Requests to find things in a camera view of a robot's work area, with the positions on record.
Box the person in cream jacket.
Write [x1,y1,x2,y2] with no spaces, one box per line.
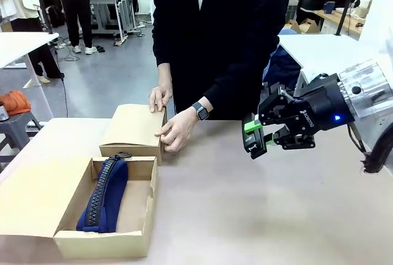
[0,0,66,84]

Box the blue garment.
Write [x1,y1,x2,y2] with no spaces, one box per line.
[262,45,302,90]

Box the small cardboard box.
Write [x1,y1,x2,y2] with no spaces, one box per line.
[98,103,168,167]

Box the grey smartwatch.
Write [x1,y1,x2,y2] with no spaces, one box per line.
[191,101,211,121]

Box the navy campus pencil pouch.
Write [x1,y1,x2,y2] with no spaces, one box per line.
[76,151,133,234]

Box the grey plastic stool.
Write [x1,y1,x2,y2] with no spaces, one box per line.
[0,110,44,171]

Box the orange cloth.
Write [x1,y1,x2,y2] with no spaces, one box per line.
[0,90,32,116]

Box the person's right forearm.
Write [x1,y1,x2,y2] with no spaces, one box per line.
[152,16,173,87]

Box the person's right hand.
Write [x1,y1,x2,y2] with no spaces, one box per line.
[149,85,174,113]

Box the person in black coat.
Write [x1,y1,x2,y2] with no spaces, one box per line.
[152,0,292,121]

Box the person's left hand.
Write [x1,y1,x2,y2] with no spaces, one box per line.
[154,107,201,153]

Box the large open cardboard box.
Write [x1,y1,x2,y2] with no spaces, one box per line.
[0,117,158,260]

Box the wooden desk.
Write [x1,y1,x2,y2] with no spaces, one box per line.
[314,9,369,37]

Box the brown background cardboard box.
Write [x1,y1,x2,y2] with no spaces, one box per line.
[290,18,321,34]

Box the white table with leg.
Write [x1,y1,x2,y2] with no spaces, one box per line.
[0,31,60,118]

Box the black tripod pole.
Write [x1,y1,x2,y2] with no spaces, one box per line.
[30,0,55,35]

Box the black slanted pole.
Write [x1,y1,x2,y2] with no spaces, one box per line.
[335,0,360,36]

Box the grey workbench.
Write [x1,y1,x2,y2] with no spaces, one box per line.
[87,0,139,45]

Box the white cylinder container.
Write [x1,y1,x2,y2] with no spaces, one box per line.
[357,0,374,18]

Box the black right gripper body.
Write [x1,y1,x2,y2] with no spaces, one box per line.
[294,74,356,139]

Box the person in grey hoodie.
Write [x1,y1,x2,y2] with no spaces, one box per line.
[50,0,113,56]

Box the person's left forearm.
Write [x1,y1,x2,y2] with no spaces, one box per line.
[202,53,273,121]

